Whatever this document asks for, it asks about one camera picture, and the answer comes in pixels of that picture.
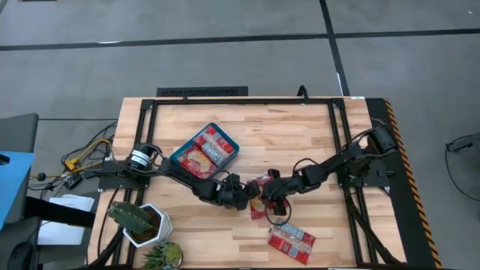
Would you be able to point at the white hexagonal plant pot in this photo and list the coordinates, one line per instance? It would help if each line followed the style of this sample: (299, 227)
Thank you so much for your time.
(163, 228)

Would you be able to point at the black metal table frame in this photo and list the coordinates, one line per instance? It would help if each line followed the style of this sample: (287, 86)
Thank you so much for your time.
(243, 101)

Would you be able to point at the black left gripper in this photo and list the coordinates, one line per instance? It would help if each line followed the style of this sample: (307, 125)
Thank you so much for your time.
(230, 191)

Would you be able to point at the blue plastic basket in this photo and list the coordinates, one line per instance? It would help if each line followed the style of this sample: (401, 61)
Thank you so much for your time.
(186, 145)

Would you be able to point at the black bar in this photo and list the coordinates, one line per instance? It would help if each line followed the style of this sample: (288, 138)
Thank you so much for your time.
(56, 212)

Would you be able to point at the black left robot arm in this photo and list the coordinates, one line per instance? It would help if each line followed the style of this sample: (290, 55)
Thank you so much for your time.
(183, 178)

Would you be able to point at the green succulent plant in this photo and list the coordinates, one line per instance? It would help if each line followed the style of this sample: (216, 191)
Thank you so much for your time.
(165, 257)

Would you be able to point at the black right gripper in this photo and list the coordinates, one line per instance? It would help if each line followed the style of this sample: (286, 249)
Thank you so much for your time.
(285, 187)

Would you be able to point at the green cactus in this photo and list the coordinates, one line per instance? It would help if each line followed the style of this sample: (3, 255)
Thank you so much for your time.
(129, 217)

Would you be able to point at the white paper sheets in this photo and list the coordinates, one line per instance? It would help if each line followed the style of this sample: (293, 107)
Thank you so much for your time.
(60, 236)

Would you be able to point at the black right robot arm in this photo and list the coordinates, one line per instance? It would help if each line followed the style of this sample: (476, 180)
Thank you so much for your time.
(337, 161)

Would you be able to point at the blue board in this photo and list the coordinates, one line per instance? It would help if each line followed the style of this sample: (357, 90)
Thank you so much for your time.
(13, 180)

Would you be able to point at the black floor grille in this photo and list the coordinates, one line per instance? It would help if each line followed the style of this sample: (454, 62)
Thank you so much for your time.
(202, 91)

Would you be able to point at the black hazard striped mat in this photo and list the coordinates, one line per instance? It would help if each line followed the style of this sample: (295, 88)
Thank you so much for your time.
(378, 112)

